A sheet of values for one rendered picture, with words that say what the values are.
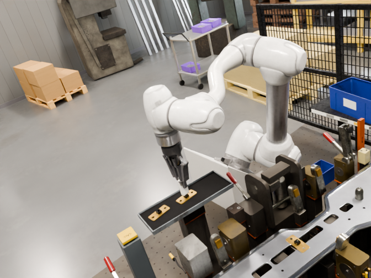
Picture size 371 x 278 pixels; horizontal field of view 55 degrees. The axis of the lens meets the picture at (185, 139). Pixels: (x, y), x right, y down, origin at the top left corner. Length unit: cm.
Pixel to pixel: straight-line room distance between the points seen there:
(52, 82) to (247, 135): 534
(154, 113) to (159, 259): 92
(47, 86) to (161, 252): 534
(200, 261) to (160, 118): 50
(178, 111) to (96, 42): 656
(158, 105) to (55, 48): 727
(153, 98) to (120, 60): 663
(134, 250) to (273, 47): 94
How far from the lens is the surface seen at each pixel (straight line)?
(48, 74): 687
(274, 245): 138
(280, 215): 154
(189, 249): 128
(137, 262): 139
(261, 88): 466
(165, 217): 135
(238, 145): 195
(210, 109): 106
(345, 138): 162
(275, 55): 148
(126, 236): 134
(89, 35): 757
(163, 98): 116
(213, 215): 200
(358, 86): 220
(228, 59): 147
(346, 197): 157
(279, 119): 171
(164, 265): 183
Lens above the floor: 201
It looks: 28 degrees down
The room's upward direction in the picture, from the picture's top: 15 degrees counter-clockwise
